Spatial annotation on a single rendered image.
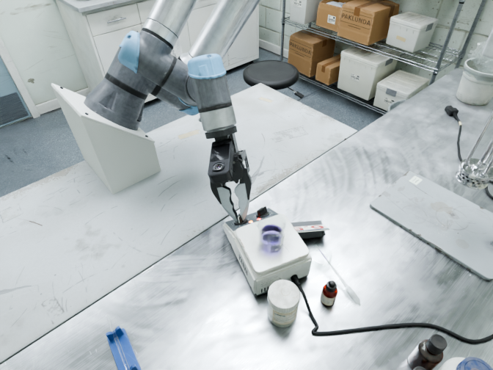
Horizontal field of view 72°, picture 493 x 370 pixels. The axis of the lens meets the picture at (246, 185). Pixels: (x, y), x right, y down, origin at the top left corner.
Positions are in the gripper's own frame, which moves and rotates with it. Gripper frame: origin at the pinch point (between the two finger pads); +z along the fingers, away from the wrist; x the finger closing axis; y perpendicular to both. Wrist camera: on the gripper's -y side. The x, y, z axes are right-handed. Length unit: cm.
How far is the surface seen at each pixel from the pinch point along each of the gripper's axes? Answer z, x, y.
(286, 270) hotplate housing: 8.8, -9.9, -10.8
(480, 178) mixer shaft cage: 1, -51, 3
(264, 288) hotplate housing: 12.0, -4.9, -11.5
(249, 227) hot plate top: 1.1, -3.1, -4.9
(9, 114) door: -54, 222, 183
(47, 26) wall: -112, 171, 197
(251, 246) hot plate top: 3.4, -3.6, -9.1
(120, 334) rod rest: 11.8, 21.7, -22.2
